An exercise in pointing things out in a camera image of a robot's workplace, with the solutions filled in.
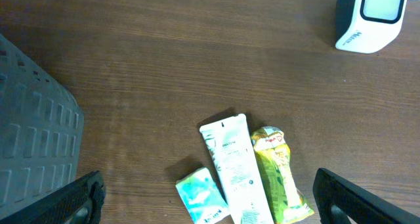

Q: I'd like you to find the grey plastic mesh basket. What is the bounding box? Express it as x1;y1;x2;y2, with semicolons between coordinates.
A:
1;37;84;218

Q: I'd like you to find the green yellow snack bar wrapper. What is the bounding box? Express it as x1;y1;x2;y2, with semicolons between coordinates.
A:
251;126;314;224

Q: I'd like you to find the white barcode scanner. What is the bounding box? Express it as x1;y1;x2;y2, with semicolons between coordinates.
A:
335;0;407;54

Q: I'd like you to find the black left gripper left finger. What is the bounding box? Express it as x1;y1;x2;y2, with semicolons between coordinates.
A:
1;171;106;224

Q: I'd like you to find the white cosmetic tube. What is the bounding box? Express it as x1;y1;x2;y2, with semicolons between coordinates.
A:
199;114;274;224

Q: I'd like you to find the teal tissue pack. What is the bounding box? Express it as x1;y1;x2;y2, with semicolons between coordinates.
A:
176;167;230;224

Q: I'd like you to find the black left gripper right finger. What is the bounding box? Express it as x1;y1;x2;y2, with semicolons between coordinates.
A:
312;168;419;224

